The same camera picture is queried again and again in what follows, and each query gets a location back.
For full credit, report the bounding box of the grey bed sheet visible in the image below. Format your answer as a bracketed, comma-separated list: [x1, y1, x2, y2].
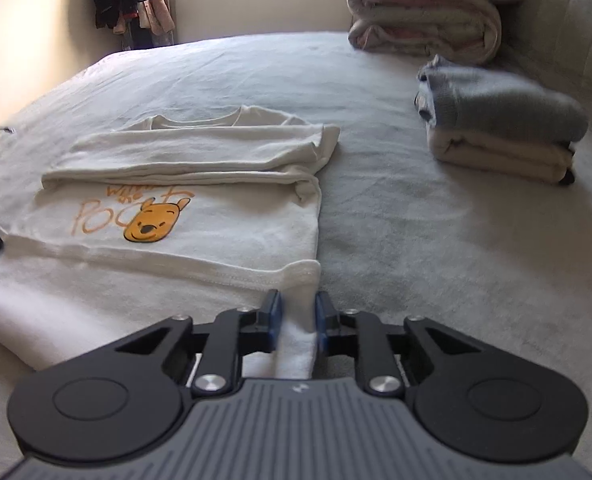
[0, 34, 592, 474]

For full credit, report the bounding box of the folded black garment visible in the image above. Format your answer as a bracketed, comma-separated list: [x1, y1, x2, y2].
[558, 143, 576, 186]

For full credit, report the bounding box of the folded cream garment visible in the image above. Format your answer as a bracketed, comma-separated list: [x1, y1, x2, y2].
[426, 126, 567, 185]

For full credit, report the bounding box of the folded grey sweater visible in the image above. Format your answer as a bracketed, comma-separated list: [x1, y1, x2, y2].
[415, 56, 589, 144]

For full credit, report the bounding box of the folded grey pink duvet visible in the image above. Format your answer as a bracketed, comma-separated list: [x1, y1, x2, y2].
[347, 0, 502, 65]

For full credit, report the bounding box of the grey quilted headboard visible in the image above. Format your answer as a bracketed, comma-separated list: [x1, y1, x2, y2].
[501, 0, 592, 103]

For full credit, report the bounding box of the cream Pooh t-shirt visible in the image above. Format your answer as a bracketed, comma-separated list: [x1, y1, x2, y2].
[0, 106, 339, 378]

